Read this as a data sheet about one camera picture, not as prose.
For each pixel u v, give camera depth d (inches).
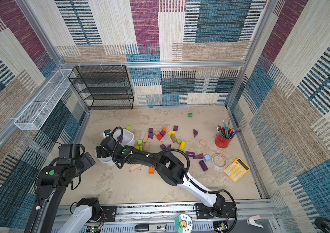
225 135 37.1
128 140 35.8
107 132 31.3
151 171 34.3
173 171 23.1
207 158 35.4
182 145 38.0
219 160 36.1
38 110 29.2
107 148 27.1
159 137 40.1
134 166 34.9
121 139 40.2
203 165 34.3
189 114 45.4
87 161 25.5
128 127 41.6
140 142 38.7
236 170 34.1
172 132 40.5
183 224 25.1
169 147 37.6
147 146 37.4
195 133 40.2
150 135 40.2
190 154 36.1
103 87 42.7
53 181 17.4
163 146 38.1
